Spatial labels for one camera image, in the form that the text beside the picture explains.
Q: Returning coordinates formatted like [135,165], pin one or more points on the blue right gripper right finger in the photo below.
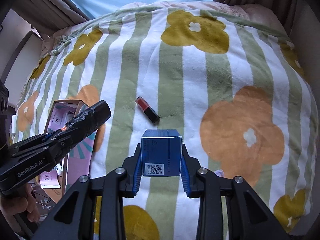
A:
[189,167]

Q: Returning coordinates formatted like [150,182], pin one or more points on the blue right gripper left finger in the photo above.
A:
[133,167]

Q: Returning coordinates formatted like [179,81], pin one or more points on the small blue carton box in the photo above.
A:
[161,151]

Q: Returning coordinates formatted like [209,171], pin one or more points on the red lipstick black cap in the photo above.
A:
[147,110]

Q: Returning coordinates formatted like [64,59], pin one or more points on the black tube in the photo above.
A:
[84,124]

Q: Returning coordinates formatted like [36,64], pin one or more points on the person left hand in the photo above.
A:
[11,207]

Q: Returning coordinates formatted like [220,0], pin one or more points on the brown cardboard box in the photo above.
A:
[49,197]

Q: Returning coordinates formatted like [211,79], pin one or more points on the pink striped box liner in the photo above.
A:
[77,161]

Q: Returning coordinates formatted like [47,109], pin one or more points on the striped floral blanket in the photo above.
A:
[231,86]

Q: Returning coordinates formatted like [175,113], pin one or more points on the brown left drape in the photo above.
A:
[49,16]

